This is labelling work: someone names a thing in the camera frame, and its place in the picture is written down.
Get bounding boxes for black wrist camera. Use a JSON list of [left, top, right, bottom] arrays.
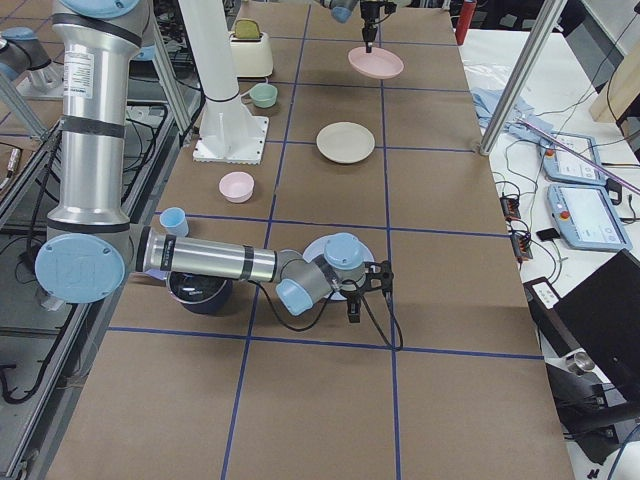
[[364, 260, 394, 303]]

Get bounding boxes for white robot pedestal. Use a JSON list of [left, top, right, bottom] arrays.
[[179, 0, 269, 165]]

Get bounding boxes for light blue cup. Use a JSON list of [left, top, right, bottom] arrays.
[[159, 207, 189, 237]]

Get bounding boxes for blue cloth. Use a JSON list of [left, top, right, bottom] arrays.
[[471, 86, 555, 146]]

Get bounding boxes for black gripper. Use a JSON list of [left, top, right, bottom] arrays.
[[339, 280, 368, 323], [360, 1, 385, 53]]

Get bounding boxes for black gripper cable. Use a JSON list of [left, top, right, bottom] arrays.
[[249, 279, 404, 350]]

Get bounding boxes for teach pendant tablet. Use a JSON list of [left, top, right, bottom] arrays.
[[539, 132, 606, 186], [547, 183, 632, 252]]

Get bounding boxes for upper teach pendant tablet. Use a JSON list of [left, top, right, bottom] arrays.
[[539, 132, 606, 186]]

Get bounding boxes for aluminium frame post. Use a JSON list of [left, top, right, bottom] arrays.
[[478, 0, 566, 156]]

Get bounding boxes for dark blue pot with lid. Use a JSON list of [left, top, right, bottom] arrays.
[[166, 272, 233, 315]]

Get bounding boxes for pink plate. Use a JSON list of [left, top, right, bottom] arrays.
[[347, 47, 404, 80]]

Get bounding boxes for lower teach pendant tablet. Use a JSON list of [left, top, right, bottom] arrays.
[[547, 183, 632, 252]]

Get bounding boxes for black laptop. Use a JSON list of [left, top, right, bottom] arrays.
[[524, 250, 639, 400]]

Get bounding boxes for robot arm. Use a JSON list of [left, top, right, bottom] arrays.
[[318, 0, 395, 54], [35, 1, 371, 321]]

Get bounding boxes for blue plate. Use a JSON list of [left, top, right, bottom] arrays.
[[303, 232, 374, 300]]

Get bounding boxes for cream toaster with bread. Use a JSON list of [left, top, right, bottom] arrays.
[[229, 18, 274, 79]]

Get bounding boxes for pink bowl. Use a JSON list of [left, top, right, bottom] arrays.
[[218, 171, 255, 203]]

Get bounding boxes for green bowl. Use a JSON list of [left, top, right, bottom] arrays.
[[243, 83, 278, 109]]

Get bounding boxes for cream plate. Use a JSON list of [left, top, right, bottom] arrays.
[[316, 122, 375, 164]]

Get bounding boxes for grabber stick tool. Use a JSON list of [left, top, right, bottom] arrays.
[[517, 119, 640, 195]]

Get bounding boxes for red cylinder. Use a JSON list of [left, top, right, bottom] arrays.
[[455, 0, 477, 46]]

